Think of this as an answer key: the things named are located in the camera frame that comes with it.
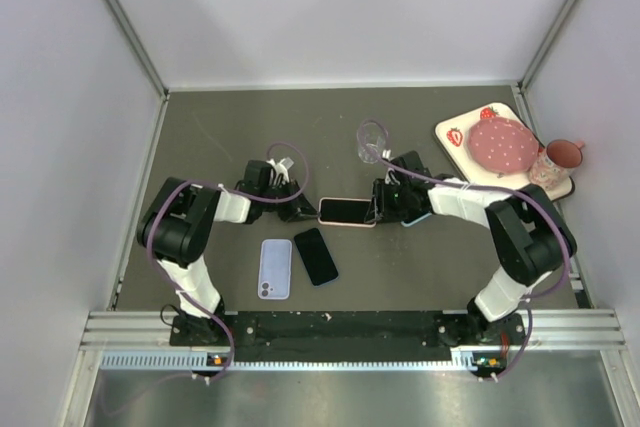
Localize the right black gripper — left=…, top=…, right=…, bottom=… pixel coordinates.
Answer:
left=366, top=178, right=412, bottom=224

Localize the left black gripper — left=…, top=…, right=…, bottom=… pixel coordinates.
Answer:
left=260, top=177, right=321, bottom=221

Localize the light blue phone case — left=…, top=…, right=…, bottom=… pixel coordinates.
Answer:
left=401, top=213, right=432, bottom=228

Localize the pink phone case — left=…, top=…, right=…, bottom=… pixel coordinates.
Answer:
left=317, top=196, right=377, bottom=229

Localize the lavender phone case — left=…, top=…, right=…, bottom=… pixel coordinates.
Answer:
left=257, top=239, right=292, bottom=300

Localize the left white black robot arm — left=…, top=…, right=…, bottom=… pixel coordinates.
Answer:
left=136, top=157, right=318, bottom=344

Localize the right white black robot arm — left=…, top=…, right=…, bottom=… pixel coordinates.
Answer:
left=365, top=151, right=577, bottom=346

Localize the black phone blue edge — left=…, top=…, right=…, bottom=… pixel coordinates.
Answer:
left=294, top=228, right=339, bottom=287

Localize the clear plastic cup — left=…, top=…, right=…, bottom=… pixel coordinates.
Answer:
left=356, top=121, right=388, bottom=164

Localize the strawberry pattern tray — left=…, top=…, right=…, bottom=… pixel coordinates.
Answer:
left=435, top=103, right=584, bottom=200

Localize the pink polka dot plate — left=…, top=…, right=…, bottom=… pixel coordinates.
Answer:
left=467, top=117, right=539, bottom=175

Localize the pink floral mug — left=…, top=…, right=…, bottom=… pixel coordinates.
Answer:
left=528, top=139, right=585, bottom=190

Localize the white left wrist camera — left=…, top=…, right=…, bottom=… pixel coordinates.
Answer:
left=267, top=157, right=294, bottom=186

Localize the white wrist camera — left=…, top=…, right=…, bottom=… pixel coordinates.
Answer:
left=381, top=149, right=397, bottom=185
left=267, top=157, right=294, bottom=186

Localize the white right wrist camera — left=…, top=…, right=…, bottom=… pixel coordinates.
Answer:
left=381, top=149, right=397, bottom=185

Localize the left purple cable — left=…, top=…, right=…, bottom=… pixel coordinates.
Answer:
left=99, top=140, right=309, bottom=416

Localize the purple cable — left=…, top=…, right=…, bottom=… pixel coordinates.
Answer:
left=359, top=119, right=571, bottom=382
left=99, top=140, right=309, bottom=416

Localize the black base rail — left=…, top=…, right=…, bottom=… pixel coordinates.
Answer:
left=169, top=310, right=529, bottom=362

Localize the grey slotted cable duct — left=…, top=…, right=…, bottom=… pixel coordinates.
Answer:
left=99, top=348, right=479, bottom=372

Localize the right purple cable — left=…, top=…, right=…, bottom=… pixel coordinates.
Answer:
left=359, top=119, right=571, bottom=382

